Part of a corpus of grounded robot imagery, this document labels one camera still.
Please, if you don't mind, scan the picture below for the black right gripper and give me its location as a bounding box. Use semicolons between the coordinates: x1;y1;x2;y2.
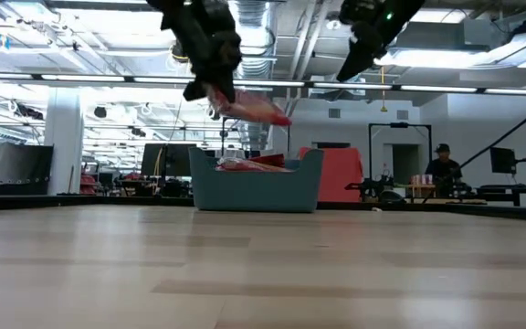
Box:
335;0;427;83

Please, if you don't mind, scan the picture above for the yellow hanging cord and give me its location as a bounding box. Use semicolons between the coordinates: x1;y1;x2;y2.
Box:
378;65;389;113

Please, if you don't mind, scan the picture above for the long ceiling light rail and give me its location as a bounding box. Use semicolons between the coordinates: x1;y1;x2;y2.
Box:
0;70;526;98

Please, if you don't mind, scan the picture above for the black desk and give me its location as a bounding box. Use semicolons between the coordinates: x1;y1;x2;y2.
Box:
474;183;526;208

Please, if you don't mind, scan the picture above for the red orange panel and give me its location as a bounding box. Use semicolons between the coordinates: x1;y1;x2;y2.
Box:
298;146;365;204

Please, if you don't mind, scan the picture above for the black table edge rail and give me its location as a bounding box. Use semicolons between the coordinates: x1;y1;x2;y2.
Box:
0;193;526;224

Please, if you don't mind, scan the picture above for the white pillar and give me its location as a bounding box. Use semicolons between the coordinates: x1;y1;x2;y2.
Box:
43;86;86;197

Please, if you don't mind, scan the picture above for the black curtain board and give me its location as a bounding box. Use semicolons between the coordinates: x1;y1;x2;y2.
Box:
0;142;56;196

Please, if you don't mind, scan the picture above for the person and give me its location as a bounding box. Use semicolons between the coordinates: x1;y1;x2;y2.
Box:
424;142;465;199

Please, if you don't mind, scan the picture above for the teal plastic basket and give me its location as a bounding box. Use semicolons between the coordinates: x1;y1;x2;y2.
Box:
187;146;325;214

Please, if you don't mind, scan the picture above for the silver ventilation duct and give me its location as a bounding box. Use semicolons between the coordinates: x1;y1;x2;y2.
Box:
230;0;279;153

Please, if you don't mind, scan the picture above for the black computer monitor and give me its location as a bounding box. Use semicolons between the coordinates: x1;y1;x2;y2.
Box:
489;146;518;175

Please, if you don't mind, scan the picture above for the small wooden table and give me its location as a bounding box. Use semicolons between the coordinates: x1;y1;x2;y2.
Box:
394;183;438;199

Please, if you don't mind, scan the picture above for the black background monitor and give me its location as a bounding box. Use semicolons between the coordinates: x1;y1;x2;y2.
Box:
140;142;198;179

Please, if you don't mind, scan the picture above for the black slanting cable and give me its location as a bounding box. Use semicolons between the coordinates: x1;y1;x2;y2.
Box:
421;97;526;204

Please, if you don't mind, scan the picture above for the red popcorn bag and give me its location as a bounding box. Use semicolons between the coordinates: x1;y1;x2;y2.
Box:
205;83;293;128
216;155;294;175
248;153;288;169

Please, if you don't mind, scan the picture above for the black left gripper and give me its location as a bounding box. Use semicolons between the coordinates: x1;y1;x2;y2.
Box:
170;7;245;104

